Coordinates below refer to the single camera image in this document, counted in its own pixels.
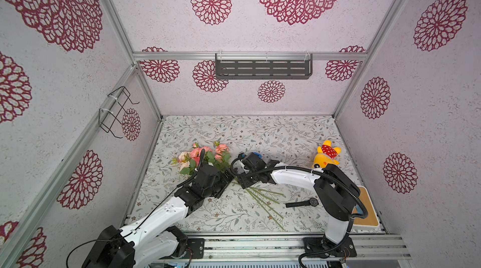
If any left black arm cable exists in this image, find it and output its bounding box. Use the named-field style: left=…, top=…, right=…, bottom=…
left=66, top=149, right=207, bottom=268

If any blue tape dispenser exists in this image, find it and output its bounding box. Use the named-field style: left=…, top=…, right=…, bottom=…
left=238, top=152, right=263, bottom=159

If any black wristwatch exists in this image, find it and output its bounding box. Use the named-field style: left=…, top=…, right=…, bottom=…
left=285, top=198, right=319, bottom=208

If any black wire wall rack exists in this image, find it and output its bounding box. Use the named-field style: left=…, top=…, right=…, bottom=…
left=98, top=86, right=141, bottom=141

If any right black corrugated cable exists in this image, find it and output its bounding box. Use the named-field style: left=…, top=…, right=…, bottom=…
left=230, top=156, right=369, bottom=268

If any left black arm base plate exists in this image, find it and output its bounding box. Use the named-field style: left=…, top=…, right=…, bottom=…
left=173, top=238, right=205, bottom=259

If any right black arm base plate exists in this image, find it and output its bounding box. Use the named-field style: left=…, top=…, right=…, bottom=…
left=303, top=235, right=358, bottom=259

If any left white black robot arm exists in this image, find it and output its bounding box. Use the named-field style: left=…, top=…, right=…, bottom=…
left=81, top=163, right=234, bottom=267

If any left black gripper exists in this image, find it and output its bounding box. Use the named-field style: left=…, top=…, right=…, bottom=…
left=203, top=165, right=237, bottom=199

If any yellow plush toy red hat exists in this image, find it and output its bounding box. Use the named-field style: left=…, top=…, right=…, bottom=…
left=312, top=140, right=342, bottom=168

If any wooden lid tissue box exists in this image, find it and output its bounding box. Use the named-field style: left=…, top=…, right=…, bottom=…
left=351, top=185, right=381, bottom=230

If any pink artificial flower bouquet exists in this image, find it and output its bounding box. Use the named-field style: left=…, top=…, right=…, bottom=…
left=172, top=141, right=288, bottom=232

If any grey wall shelf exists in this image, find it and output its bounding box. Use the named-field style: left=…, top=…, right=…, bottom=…
left=214, top=54, right=313, bottom=80

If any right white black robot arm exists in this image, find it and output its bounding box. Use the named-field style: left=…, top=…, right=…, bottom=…
left=230, top=153, right=368, bottom=244

